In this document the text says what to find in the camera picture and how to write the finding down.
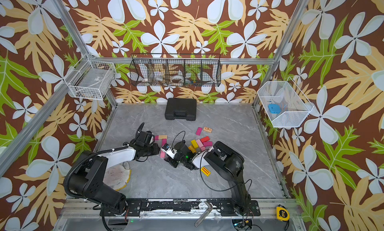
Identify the monkey picture wood block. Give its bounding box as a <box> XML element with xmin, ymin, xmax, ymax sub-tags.
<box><xmin>203</xmin><ymin>127</ymin><xmax>213</xmax><ymax>133</ymax></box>

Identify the light pink block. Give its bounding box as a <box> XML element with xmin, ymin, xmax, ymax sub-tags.
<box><xmin>196</xmin><ymin>140</ymin><xmax>204</xmax><ymax>148</ymax></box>
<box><xmin>160</xmin><ymin>151</ymin><xmax>166</xmax><ymax>159</ymax></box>

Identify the grey metal bracket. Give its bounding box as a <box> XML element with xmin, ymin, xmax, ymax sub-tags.
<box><xmin>194</xmin><ymin>201</ymin><xmax>213</xmax><ymax>228</ymax></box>

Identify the blue object in basket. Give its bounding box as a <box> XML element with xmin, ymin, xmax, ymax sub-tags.
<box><xmin>268</xmin><ymin>103</ymin><xmax>282</xmax><ymax>114</ymax></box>

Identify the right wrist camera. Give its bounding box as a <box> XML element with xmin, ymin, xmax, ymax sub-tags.
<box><xmin>162</xmin><ymin>144</ymin><xmax>178</xmax><ymax>159</ymax></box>

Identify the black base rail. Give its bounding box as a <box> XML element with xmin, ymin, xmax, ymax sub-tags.
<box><xmin>100</xmin><ymin>197</ymin><xmax>262</xmax><ymax>217</ymax></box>

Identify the white wire basket left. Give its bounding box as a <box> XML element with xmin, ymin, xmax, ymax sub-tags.
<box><xmin>65</xmin><ymin>54</ymin><xmax>116</xmax><ymax>100</ymax></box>

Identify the yellow red striped block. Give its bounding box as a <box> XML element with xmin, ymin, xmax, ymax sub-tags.
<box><xmin>201</xmin><ymin>167</ymin><xmax>211</xmax><ymax>177</ymax></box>

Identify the white mesh basket right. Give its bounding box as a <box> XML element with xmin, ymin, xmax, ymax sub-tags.
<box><xmin>258</xmin><ymin>78</ymin><xmax>314</xmax><ymax>129</ymax></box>

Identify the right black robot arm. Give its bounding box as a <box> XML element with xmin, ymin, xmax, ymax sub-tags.
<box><xmin>161</xmin><ymin>141</ymin><xmax>251</xmax><ymax>216</ymax></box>

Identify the orange block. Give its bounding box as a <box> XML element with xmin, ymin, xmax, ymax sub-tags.
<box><xmin>188</xmin><ymin>146</ymin><xmax>197</xmax><ymax>154</ymax></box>

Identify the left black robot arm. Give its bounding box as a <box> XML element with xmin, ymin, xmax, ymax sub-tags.
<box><xmin>64</xmin><ymin>131</ymin><xmax>160</xmax><ymax>215</ymax></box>

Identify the yellow tape measure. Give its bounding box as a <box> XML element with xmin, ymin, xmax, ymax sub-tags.
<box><xmin>276</xmin><ymin>205</ymin><xmax>290</xmax><ymax>222</ymax></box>

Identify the black wire basket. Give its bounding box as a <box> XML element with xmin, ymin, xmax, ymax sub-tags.
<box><xmin>128</xmin><ymin>53</ymin><xmax>222</xmax><ymax>87</ymax></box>

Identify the magenta block top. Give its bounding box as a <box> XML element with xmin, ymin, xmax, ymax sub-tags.
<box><xmin>196</xmin><ymin>127</ymin><xmax>203</xmax><ymax>136</ymax></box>

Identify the black plastic tool case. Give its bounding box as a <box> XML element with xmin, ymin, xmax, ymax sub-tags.
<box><xmin>165</xmin><ymin>98</ymin><xmax>197</xmax><ymax>121</ymax></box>

